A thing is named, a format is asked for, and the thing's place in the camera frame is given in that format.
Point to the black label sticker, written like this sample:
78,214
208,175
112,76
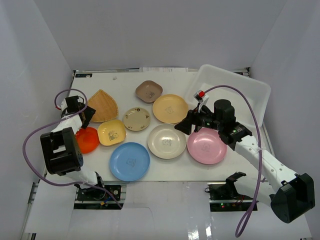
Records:
83,75

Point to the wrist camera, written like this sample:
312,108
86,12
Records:
201,97
63,106

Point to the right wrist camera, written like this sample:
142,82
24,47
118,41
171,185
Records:
201,97

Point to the beige floral small plate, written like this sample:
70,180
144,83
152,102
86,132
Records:
136,119

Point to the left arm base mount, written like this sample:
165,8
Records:
100,200

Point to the yellow round plate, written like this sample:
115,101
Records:
170,108

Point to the yellow square panda plate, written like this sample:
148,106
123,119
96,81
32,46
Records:
111,132

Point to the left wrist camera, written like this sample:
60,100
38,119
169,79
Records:
63,106

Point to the cream round plate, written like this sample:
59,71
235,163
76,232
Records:
165,142

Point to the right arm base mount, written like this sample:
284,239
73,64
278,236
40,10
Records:
223,196

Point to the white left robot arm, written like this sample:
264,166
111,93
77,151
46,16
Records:
64,146

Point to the orange round plate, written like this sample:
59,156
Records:
87,139

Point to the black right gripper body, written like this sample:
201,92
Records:
208,120

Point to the white plastic bin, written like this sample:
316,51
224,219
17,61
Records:
256,92

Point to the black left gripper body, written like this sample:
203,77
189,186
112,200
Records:
85,116

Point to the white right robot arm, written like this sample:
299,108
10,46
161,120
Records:
289,194

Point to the brown square plate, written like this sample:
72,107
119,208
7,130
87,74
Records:
148,91

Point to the blue round plate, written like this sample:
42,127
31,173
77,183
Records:
129,162

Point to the woven bamboo fan-shaped tray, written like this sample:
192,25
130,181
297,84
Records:
106,108

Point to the pink round plate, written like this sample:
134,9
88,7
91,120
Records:
206,147

